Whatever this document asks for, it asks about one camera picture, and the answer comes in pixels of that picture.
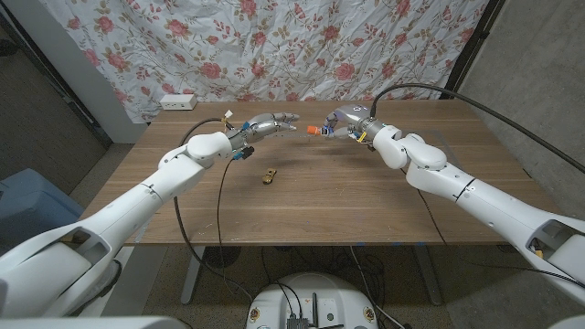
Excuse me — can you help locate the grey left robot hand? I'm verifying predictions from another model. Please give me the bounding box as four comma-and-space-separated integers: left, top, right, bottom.
228, 111, 302, 151

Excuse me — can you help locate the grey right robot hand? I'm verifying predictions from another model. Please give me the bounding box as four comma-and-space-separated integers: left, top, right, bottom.
323, 103, 389, 143

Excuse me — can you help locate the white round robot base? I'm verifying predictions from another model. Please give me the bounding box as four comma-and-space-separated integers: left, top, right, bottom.
245, 272, 379, 329

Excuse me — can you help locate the floral backdrop cloth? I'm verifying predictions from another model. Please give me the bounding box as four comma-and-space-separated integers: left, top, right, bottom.
38, 0, 490, 124

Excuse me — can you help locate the white power strip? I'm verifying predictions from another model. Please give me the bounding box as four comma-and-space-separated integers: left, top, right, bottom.
159, 93, 198, 111

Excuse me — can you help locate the black round floor object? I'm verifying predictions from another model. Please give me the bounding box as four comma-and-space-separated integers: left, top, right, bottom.
203, 246, 242, 270

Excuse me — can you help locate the black backdrop stand pole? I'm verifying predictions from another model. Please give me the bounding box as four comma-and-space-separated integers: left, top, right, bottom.
440, 0, 506, 101

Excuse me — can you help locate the white table leg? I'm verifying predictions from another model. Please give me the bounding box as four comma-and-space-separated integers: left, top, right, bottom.
180, 245, 207, 306

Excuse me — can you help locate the grey table leg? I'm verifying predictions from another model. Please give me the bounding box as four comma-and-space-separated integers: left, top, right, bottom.
413, 244, 444, 306

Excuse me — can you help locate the blue plastic bin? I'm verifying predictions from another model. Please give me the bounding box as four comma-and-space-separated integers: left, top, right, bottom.
0, 167, 86, 255

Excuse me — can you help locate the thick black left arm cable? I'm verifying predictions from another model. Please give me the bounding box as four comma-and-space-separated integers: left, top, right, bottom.
173, 117, 255, 302

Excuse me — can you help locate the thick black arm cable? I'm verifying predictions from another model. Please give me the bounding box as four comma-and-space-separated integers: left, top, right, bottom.
369, 82, 585, 175
173, 117, 255, 302

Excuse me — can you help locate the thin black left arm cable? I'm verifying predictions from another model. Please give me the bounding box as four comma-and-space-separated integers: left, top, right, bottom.
216, 157, 239, 293

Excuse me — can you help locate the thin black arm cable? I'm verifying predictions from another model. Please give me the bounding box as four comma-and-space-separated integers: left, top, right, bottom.
401, 167, 585, 289
216, 157, 239, 293

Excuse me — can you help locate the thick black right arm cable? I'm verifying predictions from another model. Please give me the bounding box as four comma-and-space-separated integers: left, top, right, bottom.
369, 82, 585, 175

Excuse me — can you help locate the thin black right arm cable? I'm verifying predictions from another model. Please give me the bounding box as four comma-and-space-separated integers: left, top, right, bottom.
401, 167, 585, 289

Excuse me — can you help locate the white floor cable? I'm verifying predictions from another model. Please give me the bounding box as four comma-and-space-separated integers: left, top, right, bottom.
349, 246, 406, 329

